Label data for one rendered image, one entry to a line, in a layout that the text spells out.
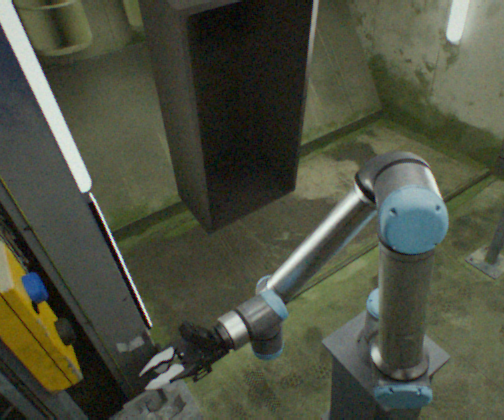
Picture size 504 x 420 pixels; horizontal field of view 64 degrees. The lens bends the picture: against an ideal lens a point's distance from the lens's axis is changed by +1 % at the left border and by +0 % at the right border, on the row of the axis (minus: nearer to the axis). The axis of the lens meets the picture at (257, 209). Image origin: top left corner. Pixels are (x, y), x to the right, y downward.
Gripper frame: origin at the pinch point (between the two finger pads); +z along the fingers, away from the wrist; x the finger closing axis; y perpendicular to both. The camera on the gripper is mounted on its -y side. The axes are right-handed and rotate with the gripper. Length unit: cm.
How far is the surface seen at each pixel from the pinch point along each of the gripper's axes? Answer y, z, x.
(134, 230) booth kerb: 100, -31, 175
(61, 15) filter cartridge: -35, -40, 199
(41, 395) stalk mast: -18.1, 16.2, -3.5
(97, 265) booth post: 3.4, -0.9, 46.5
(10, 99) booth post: -51, -1, 47
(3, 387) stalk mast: -24.9, 19.3, -3.5
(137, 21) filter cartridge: -21, -81, 205
